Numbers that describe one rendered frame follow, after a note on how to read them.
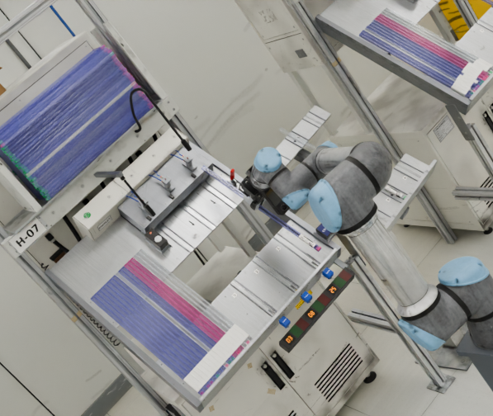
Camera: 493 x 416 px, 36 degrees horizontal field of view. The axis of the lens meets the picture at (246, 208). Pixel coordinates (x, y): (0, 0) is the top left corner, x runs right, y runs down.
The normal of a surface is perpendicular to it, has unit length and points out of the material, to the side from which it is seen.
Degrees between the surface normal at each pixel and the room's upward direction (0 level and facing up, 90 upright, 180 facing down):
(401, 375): 0
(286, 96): 90
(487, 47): 44
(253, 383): 90
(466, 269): 8
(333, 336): 90
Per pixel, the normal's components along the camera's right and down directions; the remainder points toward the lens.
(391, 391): -0.57, -0.74
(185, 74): 0.49, 0.04
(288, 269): -0.07, -0.51
